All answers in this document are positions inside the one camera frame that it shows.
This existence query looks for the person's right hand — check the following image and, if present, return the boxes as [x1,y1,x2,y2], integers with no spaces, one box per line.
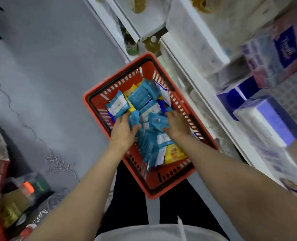
[162,110,192,142]

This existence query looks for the person's left hand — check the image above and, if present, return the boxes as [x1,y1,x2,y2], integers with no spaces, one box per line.
[109,112,142,155]

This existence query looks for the pile of wipe packets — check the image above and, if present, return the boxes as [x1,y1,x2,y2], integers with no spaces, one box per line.
[106,79,189,172]

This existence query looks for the red plastic shopping basket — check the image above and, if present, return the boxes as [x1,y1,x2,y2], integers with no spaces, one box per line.
[83,52,220,200]

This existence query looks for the person's left forearm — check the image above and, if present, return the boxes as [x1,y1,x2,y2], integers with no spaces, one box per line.
[25,145,131,241]

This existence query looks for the person's right forearm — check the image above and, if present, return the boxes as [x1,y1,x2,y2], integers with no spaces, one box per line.
[177,133,297,241]

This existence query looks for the black trousers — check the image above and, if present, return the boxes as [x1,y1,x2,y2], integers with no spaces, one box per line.
[96,160,229,240]

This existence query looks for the large white paper roll pack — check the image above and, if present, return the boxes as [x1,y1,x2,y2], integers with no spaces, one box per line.
[166,0,230,76]

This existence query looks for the purple and white tissue pack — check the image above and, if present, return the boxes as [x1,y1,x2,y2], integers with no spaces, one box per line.
[233,95,297,148]

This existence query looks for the white shirt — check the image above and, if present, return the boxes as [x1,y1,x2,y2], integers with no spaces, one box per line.
[94,216,229,241]

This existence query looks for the orange white paper roll pack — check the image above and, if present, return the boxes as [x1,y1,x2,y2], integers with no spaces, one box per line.
[248,133,297,201]

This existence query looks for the white purple dotted tissue pack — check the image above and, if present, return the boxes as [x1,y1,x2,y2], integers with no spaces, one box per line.
[261,70,297,133]

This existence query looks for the pink tissue pack blue label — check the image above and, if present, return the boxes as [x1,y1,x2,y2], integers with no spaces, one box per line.
[241,12,297,88]

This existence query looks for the row of yellow oil bottles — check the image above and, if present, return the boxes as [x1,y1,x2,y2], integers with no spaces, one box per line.
[127,0,214,58]

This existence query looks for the heap of assorted goods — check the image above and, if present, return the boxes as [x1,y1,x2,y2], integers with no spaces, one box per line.
[0,158,53,241]

